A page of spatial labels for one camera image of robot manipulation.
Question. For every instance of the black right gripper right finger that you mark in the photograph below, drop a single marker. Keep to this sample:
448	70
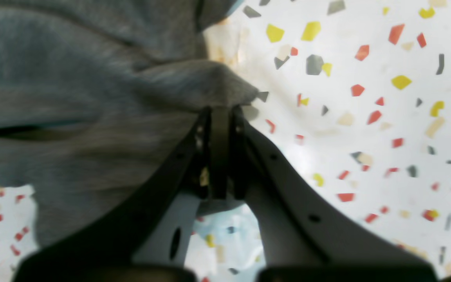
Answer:
305	239

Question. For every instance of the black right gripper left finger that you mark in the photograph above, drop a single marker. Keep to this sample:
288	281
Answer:
145	238

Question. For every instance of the grey t-shirt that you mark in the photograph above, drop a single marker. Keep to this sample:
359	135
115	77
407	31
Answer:
94	95

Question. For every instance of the terrazzo patterned table cloth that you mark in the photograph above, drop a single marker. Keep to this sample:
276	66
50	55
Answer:
357	96

